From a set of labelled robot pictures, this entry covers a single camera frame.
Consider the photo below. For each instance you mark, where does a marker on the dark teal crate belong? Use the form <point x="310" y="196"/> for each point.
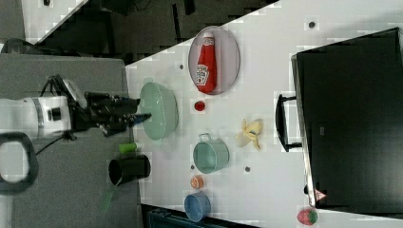
<point x="161" y="218"/>

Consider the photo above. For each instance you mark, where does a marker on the grey oval plate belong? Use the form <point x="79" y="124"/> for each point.
<point x="227" y="58"/>

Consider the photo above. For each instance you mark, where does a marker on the green marker tube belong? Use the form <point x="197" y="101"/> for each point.
<point x="129" y="147"/>

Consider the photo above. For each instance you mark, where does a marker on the large green bowl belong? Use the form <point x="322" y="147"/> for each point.
<point x="160" y="103"/>

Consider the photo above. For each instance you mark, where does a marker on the red toy strawberry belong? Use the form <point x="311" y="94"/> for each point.
<point x="307" y="216"/>

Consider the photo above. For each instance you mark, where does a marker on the yellow plush peeled banana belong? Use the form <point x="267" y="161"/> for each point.
<point x="249" y="133"/>

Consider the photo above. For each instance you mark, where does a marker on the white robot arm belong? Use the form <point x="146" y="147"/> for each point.
<point x="31" y="120"/>

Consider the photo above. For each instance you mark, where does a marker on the red ketchup bottle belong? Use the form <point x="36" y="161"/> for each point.
<point x="206" y="72"/>

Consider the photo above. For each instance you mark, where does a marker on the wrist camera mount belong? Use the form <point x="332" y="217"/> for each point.
<point x="76" y="94"/>

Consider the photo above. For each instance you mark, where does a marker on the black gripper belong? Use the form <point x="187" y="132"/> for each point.
<point x="113" y="114"/>

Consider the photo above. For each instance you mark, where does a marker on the orange toy donut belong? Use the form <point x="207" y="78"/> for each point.
<point x="197" y="182"/>

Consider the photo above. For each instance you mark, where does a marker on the small red toy tomato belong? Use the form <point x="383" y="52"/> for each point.
<point x="199" y="106"/>

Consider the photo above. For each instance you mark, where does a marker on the green metal cup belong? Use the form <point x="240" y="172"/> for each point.
<point x="210" y="155"/>

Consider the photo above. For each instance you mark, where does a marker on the blue cup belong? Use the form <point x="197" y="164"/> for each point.
<point x="197" y="206"/>

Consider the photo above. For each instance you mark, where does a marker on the black oven door handle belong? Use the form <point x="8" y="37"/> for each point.
<point x="281" y="124"/>

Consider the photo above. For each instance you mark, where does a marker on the black toaster oven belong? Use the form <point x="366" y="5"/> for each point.
<point x="350" y="109"/>

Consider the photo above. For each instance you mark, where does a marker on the black cylinder cup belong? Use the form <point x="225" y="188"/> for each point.
<point x="129" y="169"/>

